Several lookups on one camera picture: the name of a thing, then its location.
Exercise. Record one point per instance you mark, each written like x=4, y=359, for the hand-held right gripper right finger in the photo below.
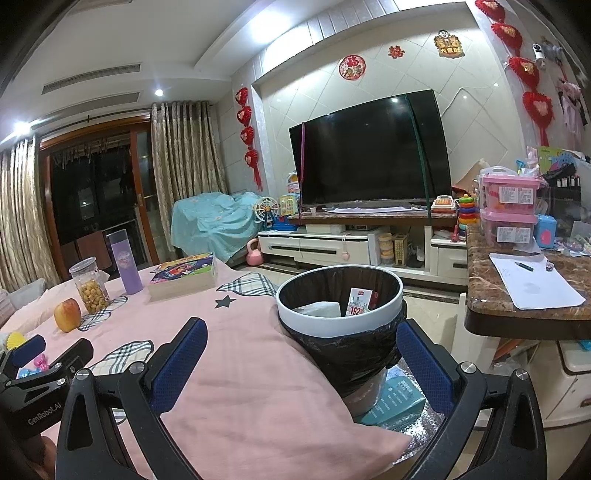
x=425, y=369

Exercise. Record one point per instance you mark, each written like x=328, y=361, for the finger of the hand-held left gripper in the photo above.
x=27, y=350
x=74, y=357

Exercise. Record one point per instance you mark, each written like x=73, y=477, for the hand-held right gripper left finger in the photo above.
x=178, y=369

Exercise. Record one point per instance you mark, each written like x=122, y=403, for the red white carton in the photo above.
x=360, y=300

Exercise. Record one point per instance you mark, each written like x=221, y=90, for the white rimmed trash bin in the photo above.
x=323, y=323

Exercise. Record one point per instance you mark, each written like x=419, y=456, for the person's left hand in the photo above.
x=46, y=459

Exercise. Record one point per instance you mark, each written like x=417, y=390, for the yellow foam fruit net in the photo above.
x=17, y=341

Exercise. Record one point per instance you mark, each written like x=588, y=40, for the small pink toy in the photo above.
x=39, y=363

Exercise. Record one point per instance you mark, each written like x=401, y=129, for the red yellow apple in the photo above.
x=68, y=316

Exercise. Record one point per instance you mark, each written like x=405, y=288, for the teal flat box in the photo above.
x=392, y=401

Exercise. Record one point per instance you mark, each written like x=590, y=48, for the clear plastic snack jar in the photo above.
x=91, y=290

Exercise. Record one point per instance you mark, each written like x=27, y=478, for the pink printed blanket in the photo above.
x=254, y=369

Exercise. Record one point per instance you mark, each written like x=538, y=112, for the colourful puzzle box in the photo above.
x=182, y=277

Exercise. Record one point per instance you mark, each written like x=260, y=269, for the marble counter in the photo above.
x=489, y=295

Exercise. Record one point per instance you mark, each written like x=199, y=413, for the purple water bottle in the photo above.
x=125, y=263

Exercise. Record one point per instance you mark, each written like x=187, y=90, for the wooden slatted holder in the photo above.
x=400, y=251

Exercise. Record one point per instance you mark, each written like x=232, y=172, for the stack of round containers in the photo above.
x=385, y=249

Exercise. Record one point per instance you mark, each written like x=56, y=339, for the beige patterned curtain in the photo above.
x=23, y=217
x=189, y=170

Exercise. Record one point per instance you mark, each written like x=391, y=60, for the pink kettlebell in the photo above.
x=255, y=254

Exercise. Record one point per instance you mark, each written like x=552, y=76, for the white paper sheet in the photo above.
x=535, y=286

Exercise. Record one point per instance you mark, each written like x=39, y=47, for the black pen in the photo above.
x=523, y=265

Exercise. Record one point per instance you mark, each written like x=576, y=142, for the pink hanging pendant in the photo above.
x=345, y=249

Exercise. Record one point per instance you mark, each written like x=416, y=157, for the teal covered armchair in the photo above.
x=212, y=221

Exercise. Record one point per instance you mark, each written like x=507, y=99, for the toy cash register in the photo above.
x=443, y=204

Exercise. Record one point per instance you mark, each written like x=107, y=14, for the white television cabinet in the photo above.
x=314, y=242

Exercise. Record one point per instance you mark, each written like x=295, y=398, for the wooden framed glass door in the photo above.
x=92, y=184

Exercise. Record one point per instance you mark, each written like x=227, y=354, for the ferris wheel toy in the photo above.
x=267, y=211

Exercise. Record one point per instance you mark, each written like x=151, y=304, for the teal pink toy box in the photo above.
x=545, y=233

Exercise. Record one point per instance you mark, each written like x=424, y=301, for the brown cardboard box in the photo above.
x=468, y=177

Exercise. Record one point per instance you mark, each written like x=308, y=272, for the yellow green activity cube toy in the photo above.
x=289, y=205

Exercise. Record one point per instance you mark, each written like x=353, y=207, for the black flat screen television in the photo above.
x=369, y=152

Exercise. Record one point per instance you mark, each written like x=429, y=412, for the black bottle organizer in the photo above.
x=561, y=177

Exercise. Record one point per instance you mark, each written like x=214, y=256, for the red heart hanging decoration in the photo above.
x=247, y=134
x=526, y=69

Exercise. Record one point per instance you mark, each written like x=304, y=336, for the hanging pink doll clothes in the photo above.
x=572, y=108

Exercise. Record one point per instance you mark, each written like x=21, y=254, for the round red wall decal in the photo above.
x=353, y=67

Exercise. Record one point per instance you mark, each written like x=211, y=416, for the small red wall decal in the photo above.
x=395, y=51

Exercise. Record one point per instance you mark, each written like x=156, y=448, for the gold figure wall decal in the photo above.
x=448, y=44

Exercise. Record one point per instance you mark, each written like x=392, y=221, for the white security camera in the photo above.
x=539, y=55

